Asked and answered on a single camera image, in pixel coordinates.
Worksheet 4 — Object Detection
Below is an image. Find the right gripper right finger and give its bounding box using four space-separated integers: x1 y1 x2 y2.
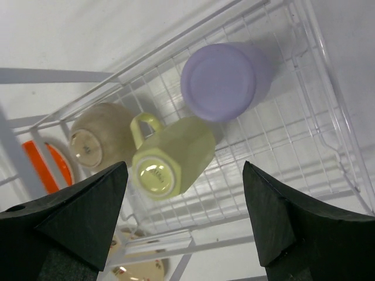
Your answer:
243 162 374 280

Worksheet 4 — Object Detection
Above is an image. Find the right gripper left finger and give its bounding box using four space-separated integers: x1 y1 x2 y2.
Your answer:
1 162 128 280

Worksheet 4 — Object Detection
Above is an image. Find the orange plate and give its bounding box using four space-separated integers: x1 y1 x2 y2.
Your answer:
22 140 74 194

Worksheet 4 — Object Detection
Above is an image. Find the beige floral saucer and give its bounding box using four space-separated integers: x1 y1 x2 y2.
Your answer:
107 228 169 280

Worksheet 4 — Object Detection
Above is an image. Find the white floral bowl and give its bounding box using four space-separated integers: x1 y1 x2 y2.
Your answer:
69 102 136 172

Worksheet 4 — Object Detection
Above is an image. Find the light green mug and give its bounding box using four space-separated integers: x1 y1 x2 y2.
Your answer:
130 112 216 201

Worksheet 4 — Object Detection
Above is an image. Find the purple plastic cup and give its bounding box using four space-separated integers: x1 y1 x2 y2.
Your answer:
180 42 275 122

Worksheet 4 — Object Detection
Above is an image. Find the white wire dish rack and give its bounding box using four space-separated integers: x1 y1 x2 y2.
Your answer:
1 1 374 280

